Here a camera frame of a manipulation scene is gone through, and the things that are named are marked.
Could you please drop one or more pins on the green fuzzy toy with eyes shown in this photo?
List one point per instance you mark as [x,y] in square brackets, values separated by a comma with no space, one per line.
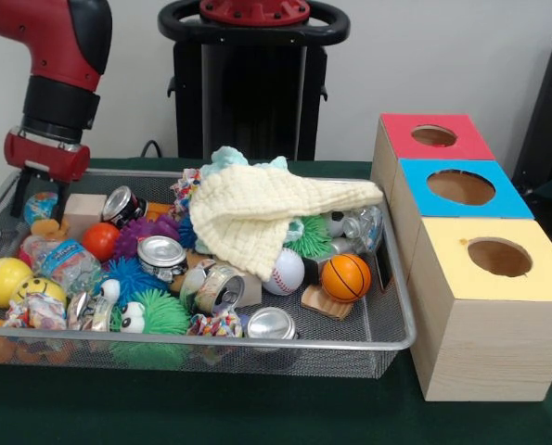
[164,315]

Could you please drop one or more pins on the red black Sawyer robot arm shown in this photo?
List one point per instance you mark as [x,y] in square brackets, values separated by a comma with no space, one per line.
[62,51]

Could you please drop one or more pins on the silver crushed can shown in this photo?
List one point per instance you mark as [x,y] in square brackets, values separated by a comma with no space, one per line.
[270,323]

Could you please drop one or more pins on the black crushed soda can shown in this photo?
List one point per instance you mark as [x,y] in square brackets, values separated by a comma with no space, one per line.
[162,257]

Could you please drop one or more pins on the shallow clear mesh bin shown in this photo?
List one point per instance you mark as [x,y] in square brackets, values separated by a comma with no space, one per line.
[373,324]

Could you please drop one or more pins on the yellow smiley face ball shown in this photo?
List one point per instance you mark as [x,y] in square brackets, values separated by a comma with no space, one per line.
[41,289]

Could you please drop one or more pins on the small orange basketball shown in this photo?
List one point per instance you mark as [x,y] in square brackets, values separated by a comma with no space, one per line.
[346,277]

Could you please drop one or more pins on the wooden box with three holes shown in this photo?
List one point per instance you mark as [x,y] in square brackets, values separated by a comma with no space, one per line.
[489,347]

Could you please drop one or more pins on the small white baseball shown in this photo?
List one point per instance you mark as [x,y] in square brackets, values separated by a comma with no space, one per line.
[286,275]

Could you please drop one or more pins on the cream waffle cloth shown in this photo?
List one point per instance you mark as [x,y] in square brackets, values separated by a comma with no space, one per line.
[257,208]

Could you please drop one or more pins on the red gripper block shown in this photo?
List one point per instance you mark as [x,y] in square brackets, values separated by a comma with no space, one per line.
[57,160]

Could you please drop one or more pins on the plain yellow ball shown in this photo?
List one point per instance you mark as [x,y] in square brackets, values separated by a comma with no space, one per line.
[2,280]

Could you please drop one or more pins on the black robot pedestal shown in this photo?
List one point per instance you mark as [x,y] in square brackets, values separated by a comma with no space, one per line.
[257,92]

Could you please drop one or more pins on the tan brown plush toy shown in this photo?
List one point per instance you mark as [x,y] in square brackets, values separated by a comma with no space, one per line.
[46,228]

